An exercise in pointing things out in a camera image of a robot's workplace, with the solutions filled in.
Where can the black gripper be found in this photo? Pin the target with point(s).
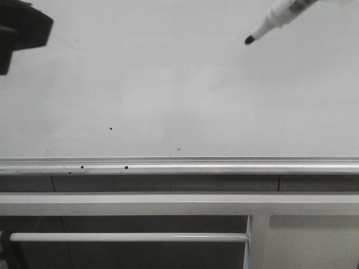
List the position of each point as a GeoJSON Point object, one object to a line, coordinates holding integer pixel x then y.
{"type": "Point", "coordinates": [22, 27]}

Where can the white whiteboard stand frame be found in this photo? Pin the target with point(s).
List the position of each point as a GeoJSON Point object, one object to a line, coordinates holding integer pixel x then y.
{"type": "Point", "coordinates": [259, 208]}

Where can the white whiteboard with aluminium frame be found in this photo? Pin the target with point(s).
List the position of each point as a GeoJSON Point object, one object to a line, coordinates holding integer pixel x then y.
{"type": "Point", "coordinates": [169, 87]}

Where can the white whiteboard marker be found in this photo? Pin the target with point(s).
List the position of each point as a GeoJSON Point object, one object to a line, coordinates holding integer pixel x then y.
{"type": "Point", "coordinates": [279, 14]}

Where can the white horizontal stand rod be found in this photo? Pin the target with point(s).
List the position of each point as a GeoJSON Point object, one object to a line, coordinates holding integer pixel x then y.
{"type": "Point", "coordinates": [130, 237]}

